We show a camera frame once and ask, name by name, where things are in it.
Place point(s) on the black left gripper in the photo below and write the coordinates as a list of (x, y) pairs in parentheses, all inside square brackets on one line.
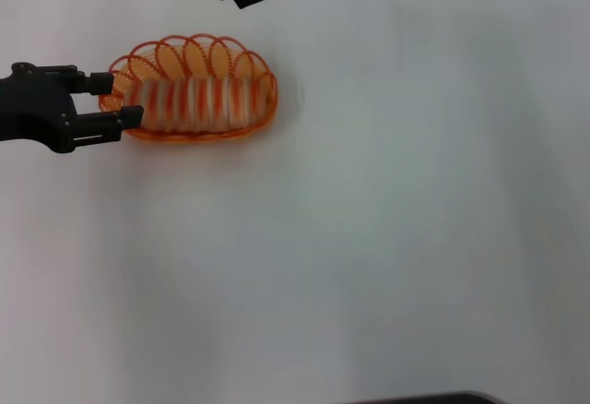
[(32, 109)]

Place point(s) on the striped orange sliced bread loaf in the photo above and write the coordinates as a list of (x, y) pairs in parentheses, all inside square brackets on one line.
[(203, 102)]

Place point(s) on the dark rounded robot base edge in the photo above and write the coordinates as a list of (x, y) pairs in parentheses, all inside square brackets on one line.
[(428, 398)]

